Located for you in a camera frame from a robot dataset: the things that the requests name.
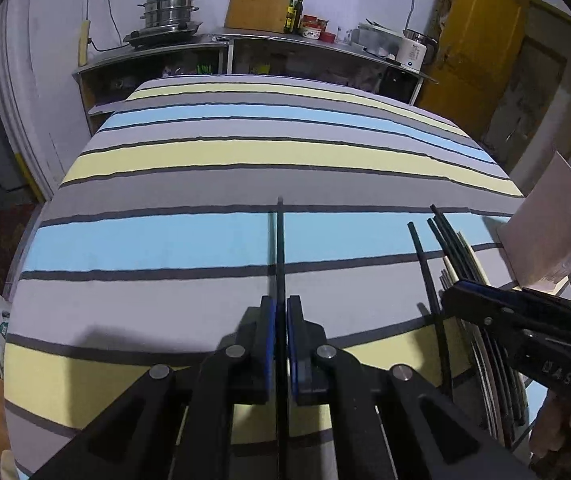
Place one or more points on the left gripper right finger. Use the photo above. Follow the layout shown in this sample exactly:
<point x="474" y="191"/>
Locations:
<point x="308" y="383"/>

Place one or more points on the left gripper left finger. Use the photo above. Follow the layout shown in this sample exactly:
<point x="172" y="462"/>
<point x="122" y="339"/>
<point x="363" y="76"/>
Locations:
<point x="257" y="332"/>

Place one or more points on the black chopstick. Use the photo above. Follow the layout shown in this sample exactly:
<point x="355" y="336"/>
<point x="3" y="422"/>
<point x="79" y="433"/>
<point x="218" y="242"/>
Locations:
<point x="282" y="381"/>
<point x="437" y="317"/>
<point x="507" y="383"/>

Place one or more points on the pink plastic utensil basket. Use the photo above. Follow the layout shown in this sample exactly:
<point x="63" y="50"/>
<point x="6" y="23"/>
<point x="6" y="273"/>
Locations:
<point x="537" y="238"/>

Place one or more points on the metal kitchen shelf counter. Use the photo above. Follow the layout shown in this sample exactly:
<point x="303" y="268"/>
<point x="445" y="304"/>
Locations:
<point x="108" y="78"/>

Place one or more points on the person's right hand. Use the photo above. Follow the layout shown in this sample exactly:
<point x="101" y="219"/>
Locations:
<point x="552" y="425"/>

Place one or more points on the black chopstick in bundle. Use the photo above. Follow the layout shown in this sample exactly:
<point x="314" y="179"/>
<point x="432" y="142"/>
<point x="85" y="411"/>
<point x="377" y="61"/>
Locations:
<point x="507" y="383"/>

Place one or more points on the black chopstick on table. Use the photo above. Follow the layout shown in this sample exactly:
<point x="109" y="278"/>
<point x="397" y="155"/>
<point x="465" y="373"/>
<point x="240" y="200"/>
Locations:
<point x="437" y="317"/>

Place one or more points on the striped tablecloth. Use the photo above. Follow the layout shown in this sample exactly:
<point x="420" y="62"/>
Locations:
<point x="161" y="237"/>

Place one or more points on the white electric kettle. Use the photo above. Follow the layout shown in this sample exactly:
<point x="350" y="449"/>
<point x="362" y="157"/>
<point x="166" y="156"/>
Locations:
<point x="416" y="50"/>

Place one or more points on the yellow wooden door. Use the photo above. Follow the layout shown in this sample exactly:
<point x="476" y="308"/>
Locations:
<point x="476" y="54"/>

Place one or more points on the white dish rack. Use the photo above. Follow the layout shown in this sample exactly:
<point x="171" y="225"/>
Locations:
<point x="377" y="39"/>

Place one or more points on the red lidded jar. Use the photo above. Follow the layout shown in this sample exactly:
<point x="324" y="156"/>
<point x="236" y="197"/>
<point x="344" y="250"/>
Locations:
<point x="308" y="26"/>

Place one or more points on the black induction cooktop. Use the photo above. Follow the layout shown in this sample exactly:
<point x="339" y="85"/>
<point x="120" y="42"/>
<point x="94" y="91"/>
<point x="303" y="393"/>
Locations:
<point x="159" y="35"/>

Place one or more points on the dark oil bottle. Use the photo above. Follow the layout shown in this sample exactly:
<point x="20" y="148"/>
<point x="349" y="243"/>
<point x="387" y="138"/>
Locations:
<point x="297" y="15"/>

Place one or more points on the stainless steel steamer pot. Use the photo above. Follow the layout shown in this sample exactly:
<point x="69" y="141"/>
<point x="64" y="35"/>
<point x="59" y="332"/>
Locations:
<point x="159" y="13"/>

